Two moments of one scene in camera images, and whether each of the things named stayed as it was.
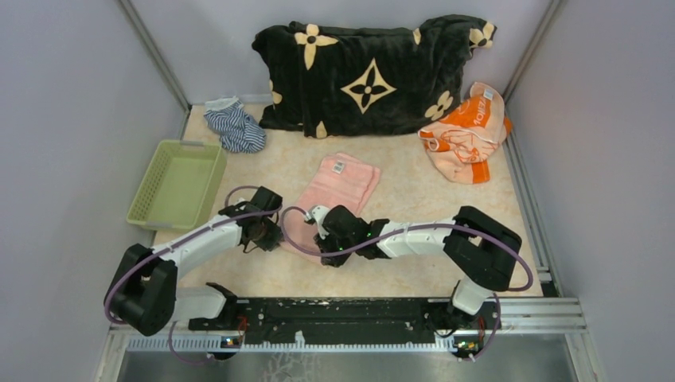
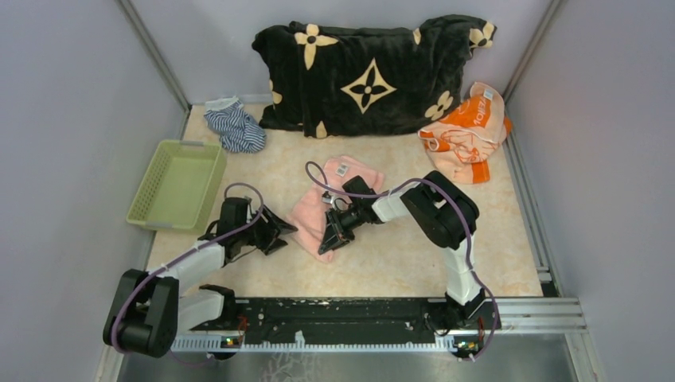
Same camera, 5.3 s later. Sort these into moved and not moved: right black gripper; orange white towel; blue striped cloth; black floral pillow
Moved: right black gripper
Not moved: orange white towel; black floral pillow; blue striped cloth
